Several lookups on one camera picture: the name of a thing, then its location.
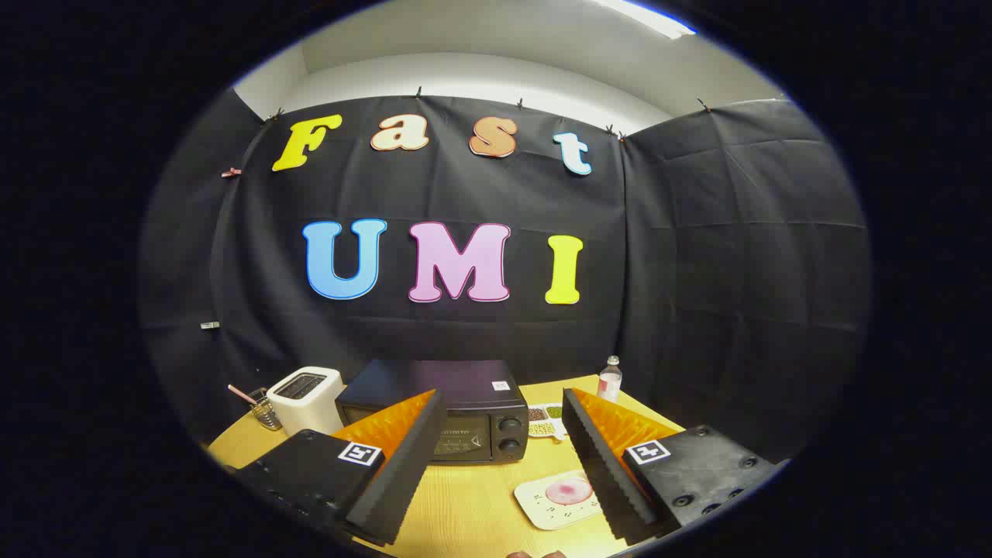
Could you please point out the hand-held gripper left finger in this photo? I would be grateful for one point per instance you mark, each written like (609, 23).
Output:
(403, 473)

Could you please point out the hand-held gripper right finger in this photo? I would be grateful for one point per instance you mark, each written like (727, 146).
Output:
(601, 473)

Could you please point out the pink round ham slice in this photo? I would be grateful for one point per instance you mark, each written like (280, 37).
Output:
(568, 490)

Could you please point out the white square plate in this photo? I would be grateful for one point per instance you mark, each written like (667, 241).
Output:
(546, 513)

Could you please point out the black toaster oven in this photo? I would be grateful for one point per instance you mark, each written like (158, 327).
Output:
(465, 384)

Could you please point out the white pop-up toaster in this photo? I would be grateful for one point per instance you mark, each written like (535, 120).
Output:
(310, 407)

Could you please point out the white divided bean dish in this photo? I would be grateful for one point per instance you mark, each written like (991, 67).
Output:
(542, 426)

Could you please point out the clear plastic bottle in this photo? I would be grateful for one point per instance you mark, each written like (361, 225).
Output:
(610, 381)

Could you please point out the metal mesh pen holder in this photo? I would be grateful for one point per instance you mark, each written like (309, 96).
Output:
(268, 415)

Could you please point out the pink pen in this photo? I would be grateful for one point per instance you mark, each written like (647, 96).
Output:
(242, 394)

